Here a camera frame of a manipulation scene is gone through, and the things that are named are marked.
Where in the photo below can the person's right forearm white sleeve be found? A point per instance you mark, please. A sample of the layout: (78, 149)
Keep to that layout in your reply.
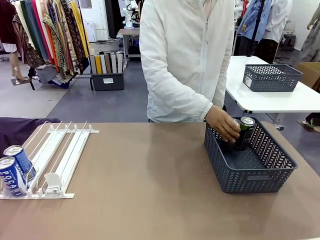
(185, 107)

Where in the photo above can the grey plastic woven basket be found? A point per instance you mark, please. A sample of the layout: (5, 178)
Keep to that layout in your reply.
(250, 180)

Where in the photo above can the white side table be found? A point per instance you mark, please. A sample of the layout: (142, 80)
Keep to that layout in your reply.
(262, 100)

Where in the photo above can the person in white jacket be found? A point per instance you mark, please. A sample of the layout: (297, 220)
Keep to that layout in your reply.
(180, 62)

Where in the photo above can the dark green hanging fabric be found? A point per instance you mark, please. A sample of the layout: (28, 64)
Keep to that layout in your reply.
(32, 27)

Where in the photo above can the background brown workbench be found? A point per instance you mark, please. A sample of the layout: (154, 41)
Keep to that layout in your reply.
(130, 31)

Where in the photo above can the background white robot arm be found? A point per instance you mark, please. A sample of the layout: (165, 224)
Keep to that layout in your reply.
(239, 7)
(128, 22)

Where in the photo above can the brown fabric roll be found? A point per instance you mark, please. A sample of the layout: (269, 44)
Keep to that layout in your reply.
(108, 63)

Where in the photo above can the brown cardboard box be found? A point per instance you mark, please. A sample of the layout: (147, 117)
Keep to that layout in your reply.
(311, 72)

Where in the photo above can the yellow fabric roll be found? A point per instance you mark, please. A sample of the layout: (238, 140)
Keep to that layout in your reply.
(98, 65)

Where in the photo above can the white hanging shirt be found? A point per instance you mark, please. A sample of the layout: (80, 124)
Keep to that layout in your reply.
(277, 22)

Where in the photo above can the beige fabric board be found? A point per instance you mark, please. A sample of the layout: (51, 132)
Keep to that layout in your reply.
(92, 62)

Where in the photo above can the magenta hanging fabric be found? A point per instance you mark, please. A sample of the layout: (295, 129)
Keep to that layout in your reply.
(40, 27)

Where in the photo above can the dark red velvet garment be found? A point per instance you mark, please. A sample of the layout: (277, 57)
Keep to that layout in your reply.
(6, 22)

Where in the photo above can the cream hanging fabric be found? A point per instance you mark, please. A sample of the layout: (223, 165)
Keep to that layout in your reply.
(22, 17)

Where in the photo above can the grey basket with white label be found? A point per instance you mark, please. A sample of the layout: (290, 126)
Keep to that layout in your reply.
(270, 82)

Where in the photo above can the light grey fabric roll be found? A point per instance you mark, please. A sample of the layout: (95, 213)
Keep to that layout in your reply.
(113, 63)

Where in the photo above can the grey clothes pile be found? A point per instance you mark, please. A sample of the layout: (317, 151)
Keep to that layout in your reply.
(50, 75)

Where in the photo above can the orange hanging fabric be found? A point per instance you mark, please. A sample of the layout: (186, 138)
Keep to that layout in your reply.
(51, 47)

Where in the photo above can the white fabric roll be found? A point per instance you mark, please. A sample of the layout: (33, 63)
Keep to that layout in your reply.
(103, 65)

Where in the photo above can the yellow hanging fabric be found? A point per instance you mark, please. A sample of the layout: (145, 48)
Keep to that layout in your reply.
(80, 27)

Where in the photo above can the small white air purifier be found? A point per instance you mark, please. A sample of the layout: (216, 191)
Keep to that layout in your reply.
(90, 31)

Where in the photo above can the dark floral hanging fabric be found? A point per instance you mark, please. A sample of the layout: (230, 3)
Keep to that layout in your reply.
(72, 37)

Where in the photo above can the black clothes rack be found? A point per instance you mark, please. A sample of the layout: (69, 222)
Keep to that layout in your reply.
(92, 85)

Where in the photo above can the dark purple cloth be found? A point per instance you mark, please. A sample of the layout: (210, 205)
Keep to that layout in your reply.
(15, 132)

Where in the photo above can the person's right hand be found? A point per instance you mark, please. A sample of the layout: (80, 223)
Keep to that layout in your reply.
(222, 122)

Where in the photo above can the white can dispenser rack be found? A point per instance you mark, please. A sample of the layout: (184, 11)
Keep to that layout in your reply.
(70, 150)

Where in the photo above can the brown patterned garment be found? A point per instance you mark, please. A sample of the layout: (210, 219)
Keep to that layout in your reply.
(25, 47)

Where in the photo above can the white dispenser pusher paddle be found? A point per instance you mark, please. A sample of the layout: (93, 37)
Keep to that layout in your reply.
(52, 180)

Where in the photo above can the dark hanging trousers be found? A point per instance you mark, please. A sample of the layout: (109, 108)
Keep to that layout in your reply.
(266, 51)

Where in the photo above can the black and green sneaker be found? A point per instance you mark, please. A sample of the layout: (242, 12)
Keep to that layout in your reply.
(313, 123)

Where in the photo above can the blue hanging shirt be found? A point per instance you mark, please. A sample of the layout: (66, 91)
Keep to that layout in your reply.
(252, 22)

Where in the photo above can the black plastic stool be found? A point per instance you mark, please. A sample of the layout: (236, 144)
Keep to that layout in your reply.
(290, 40)

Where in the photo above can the mannequin with bare legs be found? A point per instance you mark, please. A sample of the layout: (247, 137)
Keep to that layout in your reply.
(14, 62)

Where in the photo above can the dark grey storage bin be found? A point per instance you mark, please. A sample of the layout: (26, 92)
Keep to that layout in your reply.
(107, 82)

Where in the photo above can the mannequin in grey dress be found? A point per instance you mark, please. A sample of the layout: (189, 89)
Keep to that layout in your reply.
(312, 42)

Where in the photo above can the multicolour patterned hanging fabric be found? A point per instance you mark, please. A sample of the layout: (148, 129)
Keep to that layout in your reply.
(56, 50)

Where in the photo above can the black beverage can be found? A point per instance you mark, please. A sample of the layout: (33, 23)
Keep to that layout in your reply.
(236, 121)
(246, 135)

